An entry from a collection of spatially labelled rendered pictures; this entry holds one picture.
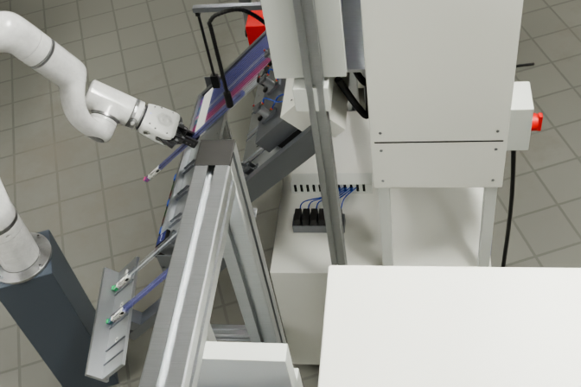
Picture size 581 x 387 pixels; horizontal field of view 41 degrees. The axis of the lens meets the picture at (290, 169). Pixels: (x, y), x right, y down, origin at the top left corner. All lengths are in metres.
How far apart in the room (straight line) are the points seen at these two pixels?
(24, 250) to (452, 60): 1.38
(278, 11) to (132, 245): 1.90
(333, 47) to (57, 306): 1.33
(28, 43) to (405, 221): 1.20
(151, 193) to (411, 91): 1.96
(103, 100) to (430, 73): 0.91
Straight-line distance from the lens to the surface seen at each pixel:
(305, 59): 1.64
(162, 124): 2.18
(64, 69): 2.05
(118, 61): 4.27
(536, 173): 3.40
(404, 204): 2.44
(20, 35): 1.98
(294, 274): 2.31
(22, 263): 2.44
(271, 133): 1.92
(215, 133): 2.44
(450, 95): 1.76
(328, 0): 1.58
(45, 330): 2.66
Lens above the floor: 2.49
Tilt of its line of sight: 47 degrees down
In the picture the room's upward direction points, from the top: 10 degrees counter-clockwise
